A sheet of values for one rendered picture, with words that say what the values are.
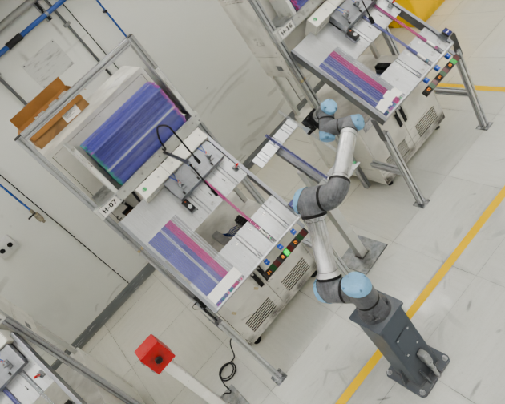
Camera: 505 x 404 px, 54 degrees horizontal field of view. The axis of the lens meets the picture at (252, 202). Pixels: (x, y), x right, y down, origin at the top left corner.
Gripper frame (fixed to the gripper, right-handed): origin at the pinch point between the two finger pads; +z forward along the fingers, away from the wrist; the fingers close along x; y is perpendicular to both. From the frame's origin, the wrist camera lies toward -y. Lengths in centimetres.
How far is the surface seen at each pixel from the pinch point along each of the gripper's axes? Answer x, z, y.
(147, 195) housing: 80, 22, 44
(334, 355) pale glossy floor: 77, 39, -95
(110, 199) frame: 94, 21, 56
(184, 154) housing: 49, 20, 44
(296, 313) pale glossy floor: 67, 76, -72
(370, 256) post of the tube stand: 11, 55, -84
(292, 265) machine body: 47, 66, -49
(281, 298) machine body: 66, 73, -58
